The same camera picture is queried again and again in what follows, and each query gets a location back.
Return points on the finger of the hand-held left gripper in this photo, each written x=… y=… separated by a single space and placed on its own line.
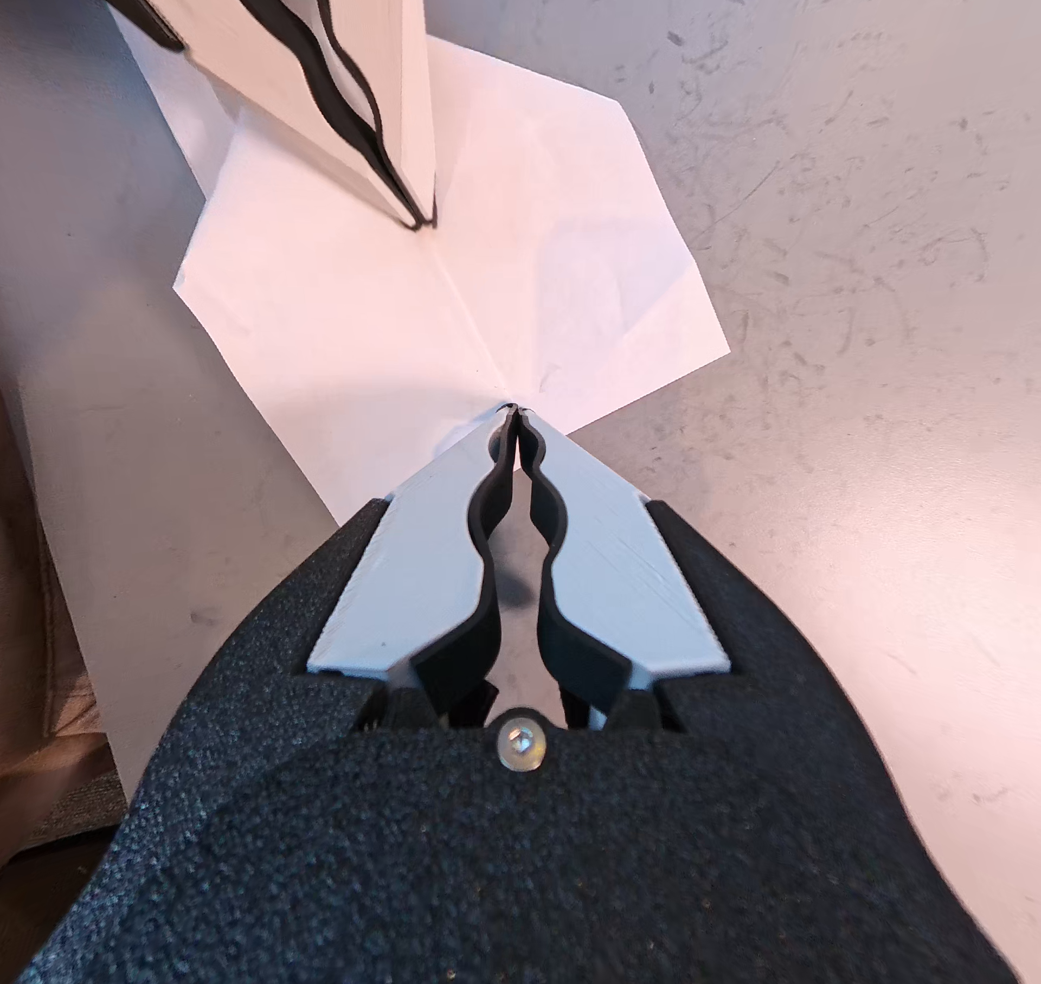
x=244 y=49
x=382 y=24

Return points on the white paper sheet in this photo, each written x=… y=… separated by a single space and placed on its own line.
x=325 y=309

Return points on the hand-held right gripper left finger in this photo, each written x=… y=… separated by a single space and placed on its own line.
x=407 y=577

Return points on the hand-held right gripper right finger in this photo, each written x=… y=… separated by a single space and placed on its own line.
x=634 y=577

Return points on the grey desk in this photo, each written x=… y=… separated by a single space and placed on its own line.
x=813 y=268

